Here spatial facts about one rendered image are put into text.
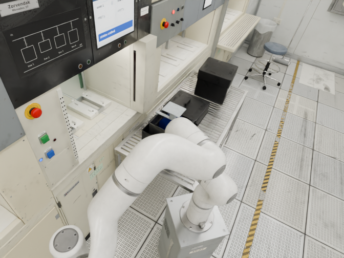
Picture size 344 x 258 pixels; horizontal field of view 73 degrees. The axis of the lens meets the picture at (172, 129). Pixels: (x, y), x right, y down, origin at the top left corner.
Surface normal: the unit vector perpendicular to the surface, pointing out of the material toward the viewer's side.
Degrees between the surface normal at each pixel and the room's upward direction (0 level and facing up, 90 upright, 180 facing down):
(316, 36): 90
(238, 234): 0
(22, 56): 90
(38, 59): 90
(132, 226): 0
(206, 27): 90
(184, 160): 70
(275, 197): 0
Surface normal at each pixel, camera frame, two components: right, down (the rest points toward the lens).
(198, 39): -0.47, 0.58
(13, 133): 0.88, 0.40
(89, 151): 0.12, -0.71
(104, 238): 0.80, -0.18
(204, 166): 0.04, 0.34
